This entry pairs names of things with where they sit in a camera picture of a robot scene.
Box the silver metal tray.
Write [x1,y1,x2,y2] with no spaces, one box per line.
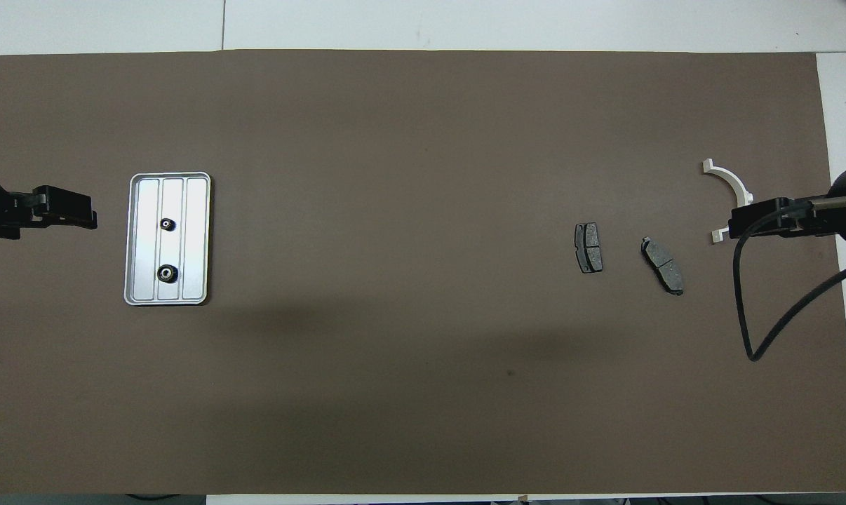
[123,172,212,307]

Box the curved grey brake pad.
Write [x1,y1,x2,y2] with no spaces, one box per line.
[640,237,685,296]

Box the rectangular grey brake pad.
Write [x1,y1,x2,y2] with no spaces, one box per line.
[575,222,604,274]

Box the brown table mat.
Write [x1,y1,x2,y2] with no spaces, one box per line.
[0,49,846,495]

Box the white semicircular plastic bracket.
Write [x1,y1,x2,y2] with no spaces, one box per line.
[701,159,755,245]

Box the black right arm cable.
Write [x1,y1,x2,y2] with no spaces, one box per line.
[734,198,846,363]

